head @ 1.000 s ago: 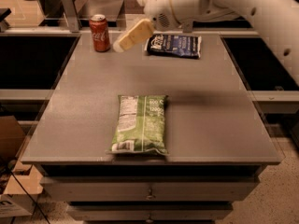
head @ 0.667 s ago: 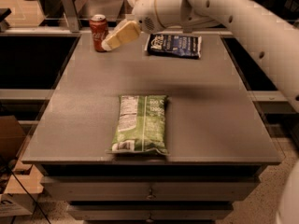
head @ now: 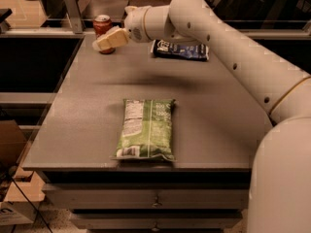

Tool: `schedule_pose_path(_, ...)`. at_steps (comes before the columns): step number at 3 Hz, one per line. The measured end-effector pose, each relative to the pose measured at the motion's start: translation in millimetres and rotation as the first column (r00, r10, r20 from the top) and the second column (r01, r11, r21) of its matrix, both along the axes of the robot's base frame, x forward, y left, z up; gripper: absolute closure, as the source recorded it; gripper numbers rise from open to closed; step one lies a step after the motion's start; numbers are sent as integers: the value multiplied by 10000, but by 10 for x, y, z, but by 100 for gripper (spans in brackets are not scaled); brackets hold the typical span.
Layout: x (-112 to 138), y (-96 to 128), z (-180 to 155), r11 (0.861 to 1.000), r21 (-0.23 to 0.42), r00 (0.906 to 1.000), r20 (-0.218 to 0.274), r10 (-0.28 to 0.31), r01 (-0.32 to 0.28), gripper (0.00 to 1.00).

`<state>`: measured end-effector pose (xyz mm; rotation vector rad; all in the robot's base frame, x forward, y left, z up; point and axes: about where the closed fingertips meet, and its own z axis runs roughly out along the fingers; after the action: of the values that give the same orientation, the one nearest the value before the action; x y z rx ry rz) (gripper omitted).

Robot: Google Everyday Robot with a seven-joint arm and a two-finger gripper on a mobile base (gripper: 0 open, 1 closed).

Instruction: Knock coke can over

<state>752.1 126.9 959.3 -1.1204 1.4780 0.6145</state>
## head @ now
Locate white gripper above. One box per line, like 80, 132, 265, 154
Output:
92, 6, 151, 51

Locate red coke can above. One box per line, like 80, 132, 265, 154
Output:
92, 15, 117, 55

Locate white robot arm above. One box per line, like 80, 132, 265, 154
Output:
93, 0, 311, 233

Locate blue chip bag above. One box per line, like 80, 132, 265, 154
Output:
151, 40, 209, 62

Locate green chip bag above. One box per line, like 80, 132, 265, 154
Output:
113, 99, 175, 161

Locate upper grey drawer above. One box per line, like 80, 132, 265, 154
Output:
43, 183, 249, 210

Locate grey drawer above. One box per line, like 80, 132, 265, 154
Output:
43, 183, 249, 210
70, 210, 242, 231

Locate cardboard box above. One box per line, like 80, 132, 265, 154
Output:
0, 119, 45, 226

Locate lower grey drawer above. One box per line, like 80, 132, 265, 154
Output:
70, 210, 242, 231

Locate left metal bracket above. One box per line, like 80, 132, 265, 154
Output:
64, 0, 84, 34

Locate black cable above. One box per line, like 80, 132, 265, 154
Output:
0, 162, 52, 233

